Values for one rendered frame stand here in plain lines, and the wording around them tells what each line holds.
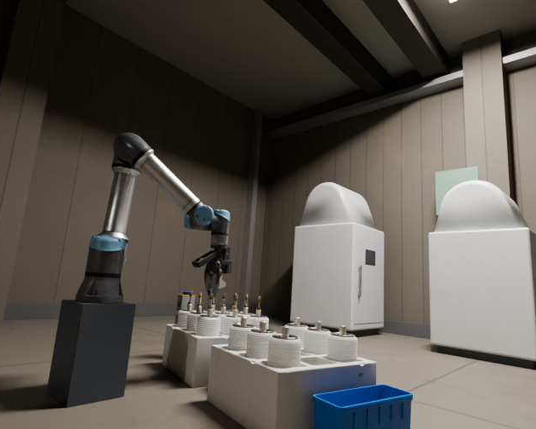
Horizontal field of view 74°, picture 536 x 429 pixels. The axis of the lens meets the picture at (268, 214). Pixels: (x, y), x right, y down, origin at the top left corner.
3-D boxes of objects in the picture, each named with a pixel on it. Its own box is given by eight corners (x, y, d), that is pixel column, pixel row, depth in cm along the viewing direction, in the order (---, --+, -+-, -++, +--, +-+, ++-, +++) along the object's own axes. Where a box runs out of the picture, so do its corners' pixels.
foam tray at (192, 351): (191, 388, 133) (196, 337, 136) (161, 364, 166) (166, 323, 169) (278, 379, 153) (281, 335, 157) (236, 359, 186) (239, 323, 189)
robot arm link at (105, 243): (82, 271, 119) (88, 231, 121) (87, 271, 131) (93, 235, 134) (121, 274, 122) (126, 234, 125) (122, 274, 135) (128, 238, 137)
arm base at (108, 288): (85, 303, 114) (90, 271, 116) (67, 300, 124) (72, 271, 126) (130, 303, 125) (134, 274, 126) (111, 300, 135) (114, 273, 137)
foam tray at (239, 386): (273, 449, 89) (277, 371, 92) (206, 400, 120) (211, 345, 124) (376, 423, 110) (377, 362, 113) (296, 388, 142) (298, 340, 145)
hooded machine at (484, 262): (555, 361, 247) (541, 189, 270) (546, 372, 207) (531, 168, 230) (452, 346, 291) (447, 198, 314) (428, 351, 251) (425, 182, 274)
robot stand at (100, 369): (65, 408, 106) (82, 304, 112) (46, 392, 118) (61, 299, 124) (123, 397, 119) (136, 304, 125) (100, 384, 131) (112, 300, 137)
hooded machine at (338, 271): (387, 334, 331) (387, 189, 357) (355, 339, 289) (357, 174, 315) (324, 325, 378) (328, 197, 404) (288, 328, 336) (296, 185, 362)
